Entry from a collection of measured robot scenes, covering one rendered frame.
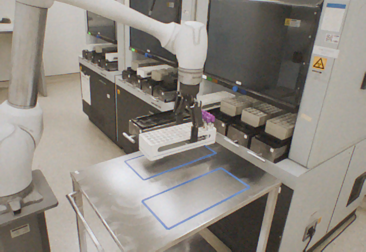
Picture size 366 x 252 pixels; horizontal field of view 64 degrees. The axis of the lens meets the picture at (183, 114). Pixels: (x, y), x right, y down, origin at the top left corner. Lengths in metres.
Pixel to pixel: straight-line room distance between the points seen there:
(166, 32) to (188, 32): 0.16
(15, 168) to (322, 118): 1.15
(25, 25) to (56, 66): 3.80
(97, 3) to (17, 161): 0.57
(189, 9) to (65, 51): 3.38
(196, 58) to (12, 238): 0.90
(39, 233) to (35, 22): 0.76
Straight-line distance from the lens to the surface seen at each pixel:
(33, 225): 1.26
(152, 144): 1.05
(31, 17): 1.16
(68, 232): 2.09
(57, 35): 4.88
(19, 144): 1.12
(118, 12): 1.02
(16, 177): 1.14
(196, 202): 0.95
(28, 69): 1.20
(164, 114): 1.59
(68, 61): 4.99
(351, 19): 1.25
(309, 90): 1.32
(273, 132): 1.44
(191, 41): 1.00
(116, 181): 1.04
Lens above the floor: 1.43
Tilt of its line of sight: 23 degrees down
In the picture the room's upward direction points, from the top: 4 degrees clockwise
